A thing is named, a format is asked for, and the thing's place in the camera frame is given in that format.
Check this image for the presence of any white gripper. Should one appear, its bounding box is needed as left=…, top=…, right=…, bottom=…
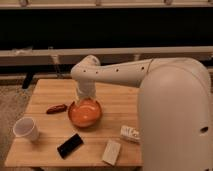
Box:
left=76, top=82, right=96, bottom=99

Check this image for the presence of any orange ceramic bowl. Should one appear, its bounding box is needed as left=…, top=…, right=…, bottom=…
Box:
left=68, top=98, right=102, bottom=128

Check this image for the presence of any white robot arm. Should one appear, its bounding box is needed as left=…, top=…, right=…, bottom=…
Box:
left=71, top=55, right=213, bottom=171

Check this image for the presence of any brown sausage-shaped object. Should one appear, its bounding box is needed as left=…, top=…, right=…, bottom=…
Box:
left=46, top=104, right=67, bottom=114

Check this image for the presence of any black rectangular phone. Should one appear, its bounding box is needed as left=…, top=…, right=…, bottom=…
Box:
left=57, top=134, right=83, bottom=159

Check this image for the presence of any wooden table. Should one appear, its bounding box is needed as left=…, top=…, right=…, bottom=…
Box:
left=5, top=79, right=142, bottom=167

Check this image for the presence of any white printed snack packet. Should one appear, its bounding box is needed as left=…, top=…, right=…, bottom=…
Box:
left=120, top=125, right=140, bottom=143

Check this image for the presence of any white rectangular block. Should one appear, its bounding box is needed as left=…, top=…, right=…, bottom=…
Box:
left=102, top=140, right=121, bottom=165

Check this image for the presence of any white paper cup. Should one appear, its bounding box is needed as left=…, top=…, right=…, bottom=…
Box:
left=13, top=117, right=39, bottom=141

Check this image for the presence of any grey horizontal rail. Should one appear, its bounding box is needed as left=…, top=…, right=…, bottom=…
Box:
left=0, top=46, right=213, bottom=66

